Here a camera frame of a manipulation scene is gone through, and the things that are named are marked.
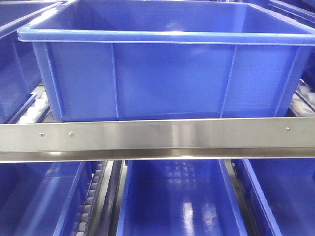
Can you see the central blue plastic box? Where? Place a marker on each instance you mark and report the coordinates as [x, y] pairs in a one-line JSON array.
[[167, 59]]

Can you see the lower middle blue bin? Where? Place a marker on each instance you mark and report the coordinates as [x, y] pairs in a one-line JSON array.
[[179, 198]]

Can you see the lower right blue bin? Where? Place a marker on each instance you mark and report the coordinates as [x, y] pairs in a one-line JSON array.
[[280, 194]]

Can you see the left neighbour blue bin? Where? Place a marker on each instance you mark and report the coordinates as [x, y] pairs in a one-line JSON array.
[[19, 72]]

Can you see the lower left blue bin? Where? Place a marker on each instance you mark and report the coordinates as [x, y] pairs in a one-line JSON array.
[[42, 199]]

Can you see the grey roller rail lower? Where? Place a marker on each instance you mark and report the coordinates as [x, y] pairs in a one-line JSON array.
[[85, 222]]

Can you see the steel shelf front rail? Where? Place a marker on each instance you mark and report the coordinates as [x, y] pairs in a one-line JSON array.
[[292, 137]]

